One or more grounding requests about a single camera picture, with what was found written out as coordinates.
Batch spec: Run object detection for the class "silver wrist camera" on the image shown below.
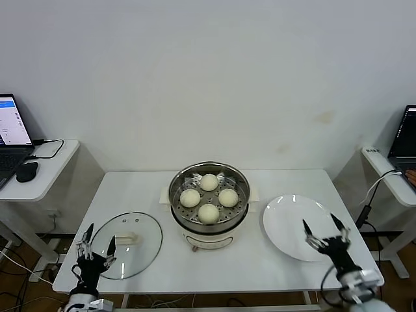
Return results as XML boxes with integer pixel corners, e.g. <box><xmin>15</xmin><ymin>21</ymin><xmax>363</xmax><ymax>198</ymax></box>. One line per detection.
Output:
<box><xmin>88</xmin><ymin>298</ymin><xmax>114</xmax><ymax>312</ymax></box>
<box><xmin>337</xmin><ymin>268</ymin><xmax>382</xmax><ymax>295</ymax></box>

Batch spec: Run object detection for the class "stainless steel steamer basket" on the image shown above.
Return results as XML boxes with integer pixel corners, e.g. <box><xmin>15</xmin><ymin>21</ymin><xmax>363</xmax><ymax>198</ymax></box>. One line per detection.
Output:
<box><xmin>159</xmin><ymin>161</ymin><xmax>261</xmax><ymax>230</ymax></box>

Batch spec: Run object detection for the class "white table leg frame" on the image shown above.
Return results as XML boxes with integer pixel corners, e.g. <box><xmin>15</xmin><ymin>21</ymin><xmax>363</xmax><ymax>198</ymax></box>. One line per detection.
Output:
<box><xmin>110</xmin><ymin>287</ymin><xmax>326</xmax><ymax>312</ymax></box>

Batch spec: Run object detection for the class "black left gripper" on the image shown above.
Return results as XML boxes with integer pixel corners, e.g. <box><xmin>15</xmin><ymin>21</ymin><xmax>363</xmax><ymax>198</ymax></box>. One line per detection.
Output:
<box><xmin>73</xmin><ymin>222</ymin><xmax>118</xmax><ymax>294</ymax></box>

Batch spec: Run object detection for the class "laptop with white screen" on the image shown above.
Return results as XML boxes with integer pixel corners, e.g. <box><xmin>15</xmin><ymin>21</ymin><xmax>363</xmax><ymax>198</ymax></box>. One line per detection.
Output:
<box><xmin>0</xmin><ymin>93</ymin><xmax>36</xmax><ymax>191</ymax></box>

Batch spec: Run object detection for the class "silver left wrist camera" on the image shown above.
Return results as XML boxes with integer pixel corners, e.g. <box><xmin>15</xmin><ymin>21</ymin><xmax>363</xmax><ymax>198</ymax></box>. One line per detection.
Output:
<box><xmin>88</xmin><ymin>298</ymin><xmax>114</xmax><ymax>312</ymax></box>

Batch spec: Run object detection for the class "white steamed baozi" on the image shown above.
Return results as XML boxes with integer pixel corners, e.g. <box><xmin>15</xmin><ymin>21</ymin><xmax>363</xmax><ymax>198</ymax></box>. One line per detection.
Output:
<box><xmin>179</xmin><ymin>188</ymin><xmax>202</xmax><ymax>208</ymax></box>
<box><xmin>200</xmin><ymin>174</ymin><xmax>219</xmax><ymax>192</ymax></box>
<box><xmin>218</xmin><ymin>188</ymin><xmax>239</xmax><ymax>207</ymax></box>
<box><xmin>198</xmin><ymin>203</ymin><xmax>220</xmax><ymax>225</ymax></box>

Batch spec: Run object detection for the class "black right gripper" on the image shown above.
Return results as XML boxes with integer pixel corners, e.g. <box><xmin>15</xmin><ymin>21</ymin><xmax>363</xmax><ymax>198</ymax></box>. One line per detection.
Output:
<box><xmin>302</xmin><ymin>213</ymin><xmax>362</xmax><ymax>278</ymax></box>

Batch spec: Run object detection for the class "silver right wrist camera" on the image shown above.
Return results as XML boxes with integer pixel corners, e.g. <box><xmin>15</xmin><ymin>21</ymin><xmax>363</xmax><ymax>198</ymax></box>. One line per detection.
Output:
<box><xmin>337</xmin><ymin>268</ymin><xmax>382</xmax><ymax>295</ymax></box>

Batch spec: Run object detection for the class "white electric cooker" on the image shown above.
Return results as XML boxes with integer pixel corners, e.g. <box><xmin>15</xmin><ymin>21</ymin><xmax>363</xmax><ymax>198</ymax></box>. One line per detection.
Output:
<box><xmin>172</xmin><ymin>207</ymin><xmax>251</xmax><ymax>253</ymax></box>

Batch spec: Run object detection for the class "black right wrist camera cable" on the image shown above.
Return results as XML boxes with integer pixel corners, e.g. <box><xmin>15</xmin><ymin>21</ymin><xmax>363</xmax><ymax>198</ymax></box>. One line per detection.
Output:
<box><xmin>320</xmin><ymin>265</ymin><xmax>345</xmax><ymax>306</ymax></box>

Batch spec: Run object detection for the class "black computer mouse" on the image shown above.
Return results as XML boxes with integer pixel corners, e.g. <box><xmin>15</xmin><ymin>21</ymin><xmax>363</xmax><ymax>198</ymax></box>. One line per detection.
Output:
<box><xmin>16</xmin><ymin>161</ymin><xmax>39</xmax><ymax>183</ymax></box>

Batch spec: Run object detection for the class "black power adapter cable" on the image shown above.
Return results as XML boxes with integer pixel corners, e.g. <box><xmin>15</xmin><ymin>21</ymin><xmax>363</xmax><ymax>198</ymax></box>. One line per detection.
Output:
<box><xmin>356</xmin><ymin>168</ymin><xmax>400</xmax><ymax>228</ymax></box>

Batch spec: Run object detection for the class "white side table with mouse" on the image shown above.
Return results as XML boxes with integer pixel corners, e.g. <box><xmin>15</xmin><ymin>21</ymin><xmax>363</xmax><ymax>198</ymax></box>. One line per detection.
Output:
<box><xmin>0</xmin><ymin>139</ymin><xmax>107</xmax><ymax>272</ymax></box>

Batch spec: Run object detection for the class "white charging cable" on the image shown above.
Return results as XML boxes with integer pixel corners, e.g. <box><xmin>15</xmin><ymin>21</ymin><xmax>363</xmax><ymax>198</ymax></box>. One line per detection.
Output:
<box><xmin>359</xmin><ymin>168</ymin><xmax>406</xmax><ymax>206</ymax></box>

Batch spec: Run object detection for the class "black laptop power cable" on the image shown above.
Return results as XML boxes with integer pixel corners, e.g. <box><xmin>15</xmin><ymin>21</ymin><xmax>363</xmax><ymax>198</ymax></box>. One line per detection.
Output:
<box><xmin>27</xmin><ymin>138</ymin><xmax>65</xmax><ymax>161</ymax></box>

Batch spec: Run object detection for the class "round glass pot lid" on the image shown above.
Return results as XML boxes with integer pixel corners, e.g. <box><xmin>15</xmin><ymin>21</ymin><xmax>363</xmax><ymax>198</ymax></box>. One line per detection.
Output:
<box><xmin>90</xmin><ymin>211</ymin><xmax>163</xmax><ymax>280</ymax></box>

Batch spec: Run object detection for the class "round white plate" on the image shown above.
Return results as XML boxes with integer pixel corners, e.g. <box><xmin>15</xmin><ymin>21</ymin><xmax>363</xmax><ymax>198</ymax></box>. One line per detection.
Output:
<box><xmin>263</xmin><ymin>194</ymin><xmax>343</xmax><ymax>263</ymax></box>

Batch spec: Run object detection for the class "laptop with dark screen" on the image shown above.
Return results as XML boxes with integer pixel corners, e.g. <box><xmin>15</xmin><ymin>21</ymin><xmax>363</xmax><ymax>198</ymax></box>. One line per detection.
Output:
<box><xmin>388</xmin><ymin>104</ymin><xmax>416</xmax><ymax>181</ymax></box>

